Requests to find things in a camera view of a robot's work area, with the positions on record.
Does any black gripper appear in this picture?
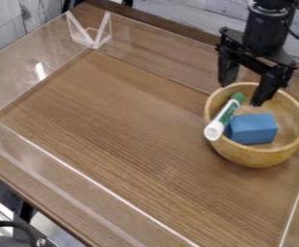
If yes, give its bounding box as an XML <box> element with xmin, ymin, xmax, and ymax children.
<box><xmin>215</xmin><ymin>27</ymin><xmax>298</xmax><ymax>107</ymax></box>

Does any green and white marker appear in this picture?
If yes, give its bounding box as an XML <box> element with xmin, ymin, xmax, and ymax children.
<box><xmin>204</xmin><ymin>92</ymin><xmax>244</xmax><ymax>141</ymax></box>

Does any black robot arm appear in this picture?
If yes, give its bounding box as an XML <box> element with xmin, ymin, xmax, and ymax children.
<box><xmin>216</xmin><ymin>0</ymin><xmax>298</xmax><ymax>107</ymax></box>

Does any brown wooden bowl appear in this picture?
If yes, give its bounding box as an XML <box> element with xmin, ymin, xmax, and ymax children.
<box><xmin>204</xmin><ymin>82</ymin><xmax>299</xmax><ymax>168</ymax></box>

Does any blue foam block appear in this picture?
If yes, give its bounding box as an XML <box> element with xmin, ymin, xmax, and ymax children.
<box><xmin>224</xmin><ymin>113</ymin><xmax>279</xmax><ymax>145</ymax></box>

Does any clear acrylic tray wall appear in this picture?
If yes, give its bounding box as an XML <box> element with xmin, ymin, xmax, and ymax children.
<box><xmin>0</xmin><ymin>4</ymin><xmax>299</xmax><ymax>247</ymax></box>

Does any clear acrylic corner bracket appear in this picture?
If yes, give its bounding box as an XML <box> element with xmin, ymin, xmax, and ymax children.
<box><xmin>65</xmin><ymin>12</ymin><xmax>112</xmax><ymax>49</ymax></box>

